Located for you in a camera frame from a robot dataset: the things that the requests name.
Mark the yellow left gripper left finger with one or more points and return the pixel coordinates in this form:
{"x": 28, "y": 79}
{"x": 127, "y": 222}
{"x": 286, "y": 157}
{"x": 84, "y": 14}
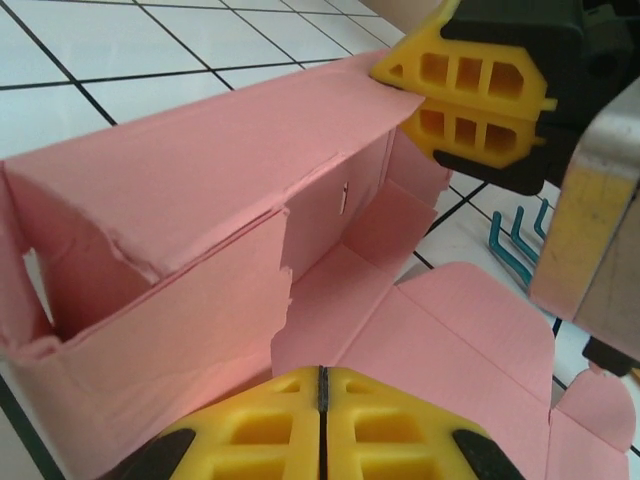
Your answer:
{"x": 260, "y": 440}

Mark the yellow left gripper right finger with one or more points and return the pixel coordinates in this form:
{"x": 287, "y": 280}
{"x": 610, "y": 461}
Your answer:
{"x": 390, "y": 440}

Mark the pink paper box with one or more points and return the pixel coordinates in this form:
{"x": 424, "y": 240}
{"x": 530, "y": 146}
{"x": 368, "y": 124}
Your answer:
{"x": 200, "y": 165}

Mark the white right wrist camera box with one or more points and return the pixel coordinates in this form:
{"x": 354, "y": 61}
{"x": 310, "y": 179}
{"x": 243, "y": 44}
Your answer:
{"x": 590, "y": 225}

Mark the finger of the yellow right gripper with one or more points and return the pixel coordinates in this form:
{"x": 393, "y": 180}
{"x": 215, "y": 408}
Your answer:
{"x": 465, "y": 150}
{"x": 450, "y": 50}

